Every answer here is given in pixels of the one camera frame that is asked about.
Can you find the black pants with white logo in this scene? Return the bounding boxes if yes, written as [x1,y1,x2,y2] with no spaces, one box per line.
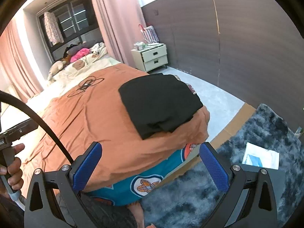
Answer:
[119,73,203,139]

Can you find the person's left hand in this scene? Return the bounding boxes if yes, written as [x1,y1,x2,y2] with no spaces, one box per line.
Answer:
[1,144,25,196]

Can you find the white paper on rug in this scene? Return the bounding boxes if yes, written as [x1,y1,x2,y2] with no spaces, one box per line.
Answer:
[242,142,280,170]

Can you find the grey blue shaggy rug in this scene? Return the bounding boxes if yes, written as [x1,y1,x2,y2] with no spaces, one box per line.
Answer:
[141,104,303,227]

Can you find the blue cartoon bed sheet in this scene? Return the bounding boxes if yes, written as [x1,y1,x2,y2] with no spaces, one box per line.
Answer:
[87,144,197,206]

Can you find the cardboard sheet on floor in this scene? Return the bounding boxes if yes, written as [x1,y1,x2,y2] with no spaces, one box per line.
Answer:
[160,103,256,186]

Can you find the orange-brown bed blanket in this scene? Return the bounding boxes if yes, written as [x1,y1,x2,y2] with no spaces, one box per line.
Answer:
[18,62,211,199]

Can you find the pink curtain left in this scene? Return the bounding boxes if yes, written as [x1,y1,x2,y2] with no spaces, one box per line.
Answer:
[1,19,43,103]

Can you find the pink curtain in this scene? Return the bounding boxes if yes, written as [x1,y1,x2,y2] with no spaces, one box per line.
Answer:
[1,19,43,103]
[91,0,145,67]

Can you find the beige plush toy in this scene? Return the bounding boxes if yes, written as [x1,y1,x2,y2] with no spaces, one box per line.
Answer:
[47,60,66,81]

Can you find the teddy bear print pillow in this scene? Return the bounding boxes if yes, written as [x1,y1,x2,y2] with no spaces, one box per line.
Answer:
[51,52,110,81]

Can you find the pink plush blanket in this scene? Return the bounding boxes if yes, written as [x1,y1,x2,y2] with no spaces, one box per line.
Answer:
[70,48,91,63]

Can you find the white bedside drawer cabinet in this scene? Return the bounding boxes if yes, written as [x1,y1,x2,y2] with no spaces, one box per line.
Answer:
[131,43,169,72]

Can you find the hanging patterned garment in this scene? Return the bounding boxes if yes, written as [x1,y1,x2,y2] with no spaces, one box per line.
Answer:
[44,11,64,46]

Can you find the pink striped gift bag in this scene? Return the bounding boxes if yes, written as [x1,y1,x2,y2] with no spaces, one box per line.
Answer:
[139,24,159,44]

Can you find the pink curtain right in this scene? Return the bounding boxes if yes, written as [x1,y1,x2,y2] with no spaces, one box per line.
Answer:
[91,0,145,67]

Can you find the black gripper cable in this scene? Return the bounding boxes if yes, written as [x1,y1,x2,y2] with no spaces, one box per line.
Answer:
[0,90,75,165]

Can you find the black cable on bed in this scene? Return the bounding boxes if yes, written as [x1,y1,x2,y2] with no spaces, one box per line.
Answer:
[67,76,105,98]

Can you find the dark window frame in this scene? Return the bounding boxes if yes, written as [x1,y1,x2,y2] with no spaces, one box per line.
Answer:
[37,0,103,60]

